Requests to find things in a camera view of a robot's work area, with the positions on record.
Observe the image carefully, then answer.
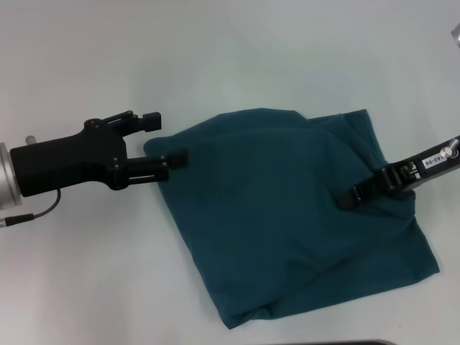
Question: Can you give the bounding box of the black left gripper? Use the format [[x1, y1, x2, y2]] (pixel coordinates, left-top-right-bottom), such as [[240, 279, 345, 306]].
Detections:
[[9, 109, 190, 198]]

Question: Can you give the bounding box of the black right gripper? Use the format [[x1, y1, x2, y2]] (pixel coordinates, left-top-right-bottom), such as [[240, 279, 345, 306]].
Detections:
[[336, 134, 460, 211]]

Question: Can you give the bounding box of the teal T-shirt with beige print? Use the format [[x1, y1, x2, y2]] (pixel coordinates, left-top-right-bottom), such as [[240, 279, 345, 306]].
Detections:
[[142, 106, 443, 321]]

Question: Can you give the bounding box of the right arm cable with plugs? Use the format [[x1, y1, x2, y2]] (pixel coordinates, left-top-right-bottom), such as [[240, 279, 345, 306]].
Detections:
[[439, 137, 460, 160]]

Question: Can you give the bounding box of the left arm cable with plug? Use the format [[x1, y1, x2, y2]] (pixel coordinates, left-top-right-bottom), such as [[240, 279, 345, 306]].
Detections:
[[0, 189, 63, 229]]

